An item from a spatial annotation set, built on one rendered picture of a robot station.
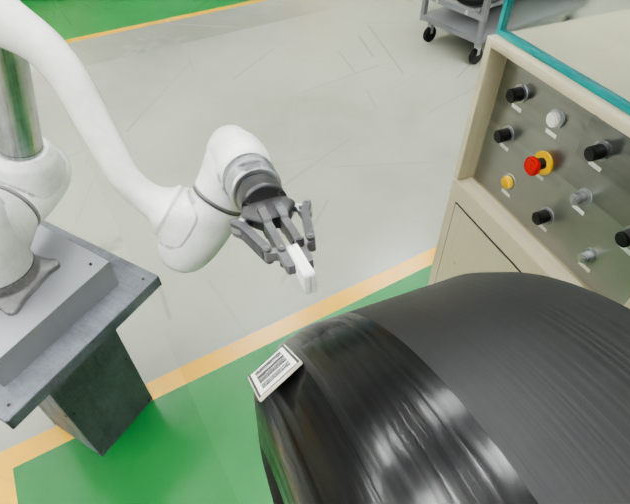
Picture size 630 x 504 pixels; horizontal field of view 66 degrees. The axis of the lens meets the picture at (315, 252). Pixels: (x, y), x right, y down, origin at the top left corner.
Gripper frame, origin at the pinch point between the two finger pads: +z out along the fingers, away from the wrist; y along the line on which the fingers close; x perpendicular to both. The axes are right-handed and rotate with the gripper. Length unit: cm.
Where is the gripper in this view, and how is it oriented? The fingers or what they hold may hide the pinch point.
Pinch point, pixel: (301, 268)
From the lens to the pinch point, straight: 62.7
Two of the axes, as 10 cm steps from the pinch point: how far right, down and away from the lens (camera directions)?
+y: 9.3, -2.8, 2.4
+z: 3.6, 5.6, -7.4
